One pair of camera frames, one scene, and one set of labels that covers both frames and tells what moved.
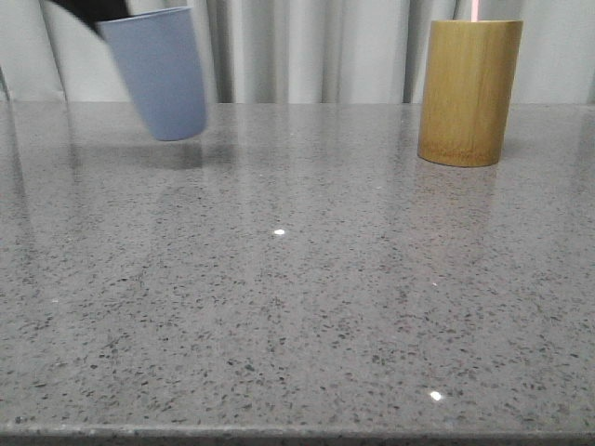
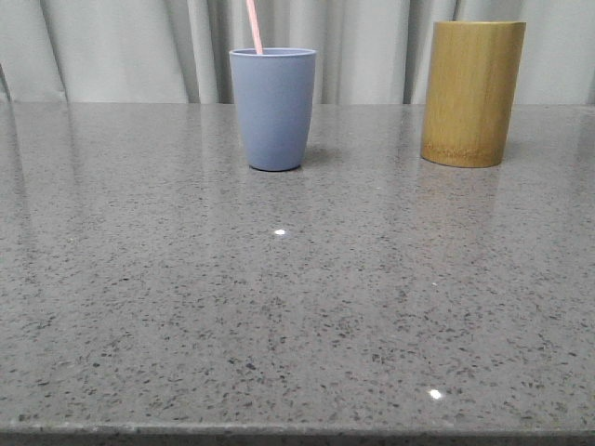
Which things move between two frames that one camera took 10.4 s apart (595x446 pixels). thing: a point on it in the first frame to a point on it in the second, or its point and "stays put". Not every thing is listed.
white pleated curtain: (298, 51) stays put
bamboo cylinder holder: (468, 83) stays put
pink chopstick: (474, 10) to (255, 27)
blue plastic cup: (157, 54) to (275, 95)
